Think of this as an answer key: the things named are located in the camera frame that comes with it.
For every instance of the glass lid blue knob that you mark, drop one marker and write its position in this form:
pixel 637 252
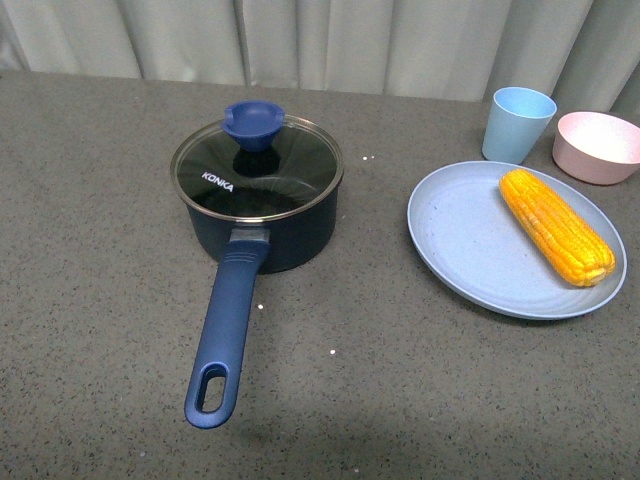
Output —
pixel 256 164

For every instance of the pink bowl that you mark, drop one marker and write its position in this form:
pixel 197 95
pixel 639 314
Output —
pixel 596 148

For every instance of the light blue cup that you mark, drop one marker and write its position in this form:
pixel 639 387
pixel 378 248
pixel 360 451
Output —
pixel 518 116

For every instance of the light blue plate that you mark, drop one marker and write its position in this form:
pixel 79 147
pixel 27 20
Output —
pixel 465 233

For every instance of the yellow corn cob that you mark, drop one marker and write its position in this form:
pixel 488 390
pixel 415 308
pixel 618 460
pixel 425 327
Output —
pixel 571 246

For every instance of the dark blue saucepan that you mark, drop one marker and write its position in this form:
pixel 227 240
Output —
pixel 243 250

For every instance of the grey curtain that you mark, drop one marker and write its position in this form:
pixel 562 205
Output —
pixel 585 54

